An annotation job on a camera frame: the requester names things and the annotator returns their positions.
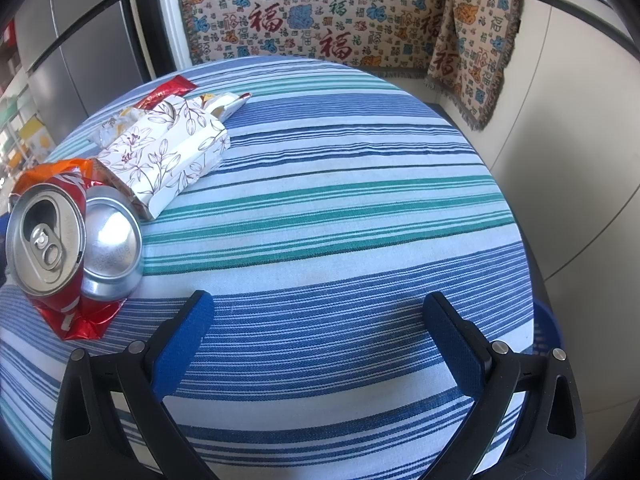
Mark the narrow printed blanket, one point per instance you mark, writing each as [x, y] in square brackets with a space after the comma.
[475, 45]

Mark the large printed blanket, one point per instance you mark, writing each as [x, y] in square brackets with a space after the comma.
[310, 10]

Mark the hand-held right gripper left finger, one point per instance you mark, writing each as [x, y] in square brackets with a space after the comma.
[180, 350]

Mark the white base cabinet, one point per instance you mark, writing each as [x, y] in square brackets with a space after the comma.
[565, 135]

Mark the floral print paper box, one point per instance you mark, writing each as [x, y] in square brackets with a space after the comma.
[165, 155]

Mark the red snack wrapper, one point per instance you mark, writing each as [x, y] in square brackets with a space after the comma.
[167, 89]

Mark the storage rack with basins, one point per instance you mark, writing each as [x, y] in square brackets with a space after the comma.
[12, 110]

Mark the white yellow snack packet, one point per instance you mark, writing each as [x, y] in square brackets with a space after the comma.
[117, 127]

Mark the large orange snack bag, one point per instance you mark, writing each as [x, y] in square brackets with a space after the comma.
[50, 172]

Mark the grey refrigerator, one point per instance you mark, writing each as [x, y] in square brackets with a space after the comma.
[75, 35]

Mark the crinkled white foil wrapper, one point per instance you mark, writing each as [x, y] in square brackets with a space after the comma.
[225, 105]

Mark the crushed red soda can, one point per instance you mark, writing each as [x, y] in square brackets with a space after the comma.
[45, 240]

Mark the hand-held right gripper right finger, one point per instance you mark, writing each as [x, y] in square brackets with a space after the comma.
[457, 350]

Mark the blue striped tablecloth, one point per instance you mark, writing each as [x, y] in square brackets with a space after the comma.
[325, 210]

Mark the yellow cardboard box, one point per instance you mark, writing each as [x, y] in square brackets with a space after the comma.
[35, 135]

